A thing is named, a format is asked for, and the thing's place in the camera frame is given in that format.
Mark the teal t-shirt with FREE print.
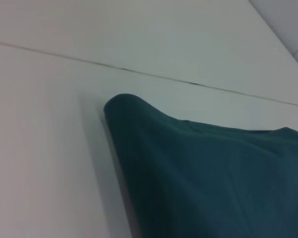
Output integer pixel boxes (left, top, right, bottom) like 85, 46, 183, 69
103, 93, 298, 238

